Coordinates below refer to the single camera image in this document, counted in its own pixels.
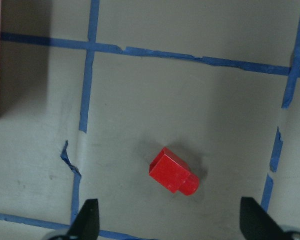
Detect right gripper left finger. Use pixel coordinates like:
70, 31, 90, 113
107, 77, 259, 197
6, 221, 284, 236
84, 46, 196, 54
65, 198, 100, 240

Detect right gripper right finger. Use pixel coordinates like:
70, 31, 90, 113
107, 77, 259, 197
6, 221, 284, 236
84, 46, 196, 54
240, 197, 290, 240

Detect red toy block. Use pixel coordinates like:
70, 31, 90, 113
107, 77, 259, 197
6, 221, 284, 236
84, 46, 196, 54
148, 147, 200, 196

